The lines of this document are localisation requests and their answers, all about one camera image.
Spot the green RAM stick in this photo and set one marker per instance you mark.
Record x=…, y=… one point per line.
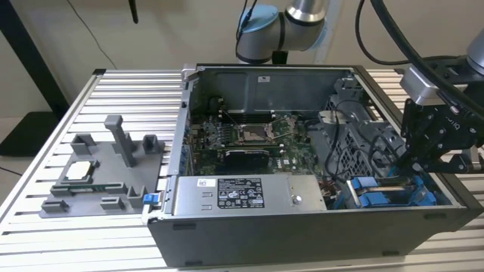
x=106, y=187

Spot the green motherboard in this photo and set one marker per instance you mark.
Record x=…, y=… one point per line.
x=299, y=158

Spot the grey metal disk bay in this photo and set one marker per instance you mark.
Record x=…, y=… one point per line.
x=355, y=167

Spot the black RAM slot bank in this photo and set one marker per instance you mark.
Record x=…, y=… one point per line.
x=246, y=116

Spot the blue case latch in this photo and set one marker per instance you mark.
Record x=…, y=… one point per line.
x=150, y=198

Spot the black open PC case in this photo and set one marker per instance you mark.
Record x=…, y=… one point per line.
x=264, y=241

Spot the thin metal locking lever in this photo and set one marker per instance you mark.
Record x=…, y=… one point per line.
x=231, y=116

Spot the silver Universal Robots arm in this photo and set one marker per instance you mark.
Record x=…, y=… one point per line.
x=299, y=37

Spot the silver CPU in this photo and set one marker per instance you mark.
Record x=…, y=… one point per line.
x=79, y=170

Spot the black graphics card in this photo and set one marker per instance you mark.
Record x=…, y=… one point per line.
x=246, y=158

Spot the black antenna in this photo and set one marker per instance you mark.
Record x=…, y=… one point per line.
x=134, y=11

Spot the black wrist mount bracket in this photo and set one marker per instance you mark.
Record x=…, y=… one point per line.
x=454, y=71

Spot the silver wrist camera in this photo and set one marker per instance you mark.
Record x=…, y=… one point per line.
x=422, y=85

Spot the CPU socket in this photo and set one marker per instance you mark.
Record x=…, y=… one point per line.
x=251, y=134

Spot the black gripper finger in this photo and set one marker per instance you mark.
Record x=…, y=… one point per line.
x=419, y=133
x=462, y=164

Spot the silver power supply unit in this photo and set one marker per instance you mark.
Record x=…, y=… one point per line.
x=188, y=198

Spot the black monitor stand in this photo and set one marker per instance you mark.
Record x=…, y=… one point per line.
x=23, y=133

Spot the grey parts rack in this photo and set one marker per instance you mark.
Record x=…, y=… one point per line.
x=110, y=170

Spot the white case sticker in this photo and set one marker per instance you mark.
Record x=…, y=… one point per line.
x=263, y=78

